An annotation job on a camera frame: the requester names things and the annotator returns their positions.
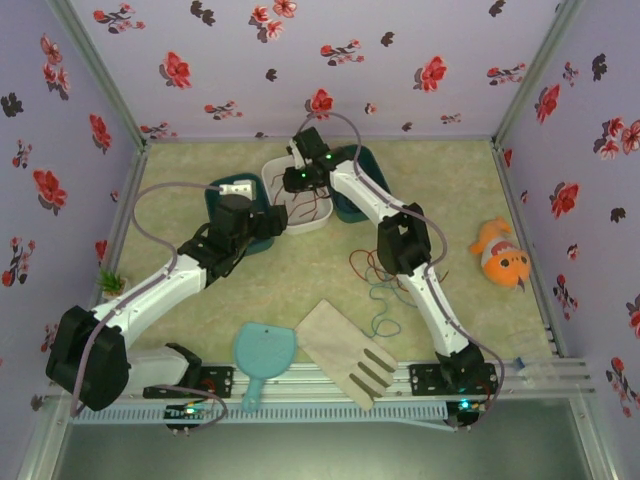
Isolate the aluminium side rail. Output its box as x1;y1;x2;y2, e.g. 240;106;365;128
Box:
92;142;152;309
491;139;569;359

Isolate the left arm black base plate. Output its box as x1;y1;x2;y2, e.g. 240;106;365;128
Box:
143;364;235;400

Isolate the right arm lavender cable hose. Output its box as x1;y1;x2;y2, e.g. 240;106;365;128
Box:
298;112;509;432

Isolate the white plastic bin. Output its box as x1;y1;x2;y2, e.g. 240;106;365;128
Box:
260;153;335;236

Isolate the light blue hand mirror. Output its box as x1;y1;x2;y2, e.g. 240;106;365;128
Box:
233;322;300;413

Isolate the blue cable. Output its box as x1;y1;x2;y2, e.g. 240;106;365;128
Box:
364;264;402;339

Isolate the white slotted cable duct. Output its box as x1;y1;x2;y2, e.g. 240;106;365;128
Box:
74;403;447;425

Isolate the arm lavender cable hose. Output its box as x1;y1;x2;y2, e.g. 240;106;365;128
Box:
69;182;229;432
298;112;509;432

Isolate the clear plastic bottle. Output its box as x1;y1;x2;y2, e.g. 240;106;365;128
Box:
513;355;559;384

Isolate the small green potted plant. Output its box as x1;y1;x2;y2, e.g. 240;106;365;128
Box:
97;266;127;300

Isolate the orange clownfish plush toy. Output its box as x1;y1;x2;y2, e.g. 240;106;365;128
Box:
468;216;532;295

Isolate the aluminium frame bar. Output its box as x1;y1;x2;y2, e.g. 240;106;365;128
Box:
569;397;624;480
18;398;76;480

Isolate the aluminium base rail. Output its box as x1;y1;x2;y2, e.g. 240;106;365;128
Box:
48;360;597;401

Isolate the left arm lavender cable hose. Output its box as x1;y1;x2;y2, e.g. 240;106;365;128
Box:
69;182;229;432

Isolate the aluminium frame post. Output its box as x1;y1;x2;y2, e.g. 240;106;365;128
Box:
47;0;151;147
492;0;586;149

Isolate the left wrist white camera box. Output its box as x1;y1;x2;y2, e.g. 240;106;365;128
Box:
218;181;255;200

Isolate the teal plastic bin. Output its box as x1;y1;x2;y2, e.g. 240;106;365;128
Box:
318;143;390;225
204;171;275;256

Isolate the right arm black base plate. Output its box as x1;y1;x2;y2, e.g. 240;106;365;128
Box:
408;363;500;397

